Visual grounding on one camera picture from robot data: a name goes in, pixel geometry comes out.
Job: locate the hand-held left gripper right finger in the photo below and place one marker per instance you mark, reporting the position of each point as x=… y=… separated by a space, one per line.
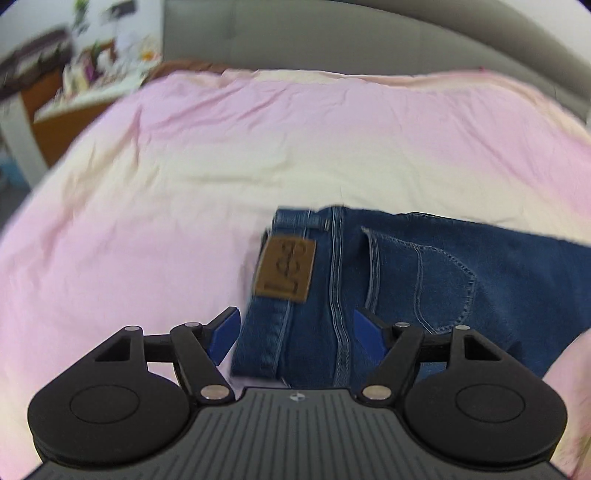
x=367 y=333

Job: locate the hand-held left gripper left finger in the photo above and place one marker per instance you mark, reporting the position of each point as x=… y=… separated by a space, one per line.
x=222 y=336

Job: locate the blue denim pants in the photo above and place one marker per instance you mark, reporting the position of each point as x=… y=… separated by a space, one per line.
x=415 y=277

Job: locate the dark wall shelf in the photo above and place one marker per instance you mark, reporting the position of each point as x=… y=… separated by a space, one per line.
x=32 y=55

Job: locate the pink bed sheet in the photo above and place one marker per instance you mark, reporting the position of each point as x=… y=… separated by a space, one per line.
x=184 y=184

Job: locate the pile of desk clutter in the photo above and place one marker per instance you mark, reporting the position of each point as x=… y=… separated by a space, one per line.
x=106 y=69

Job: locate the grey padded headboard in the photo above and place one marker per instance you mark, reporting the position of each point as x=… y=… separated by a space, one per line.
x=323 y=41

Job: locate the wooden desk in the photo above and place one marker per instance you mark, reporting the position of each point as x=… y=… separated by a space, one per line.
x=51 y=120

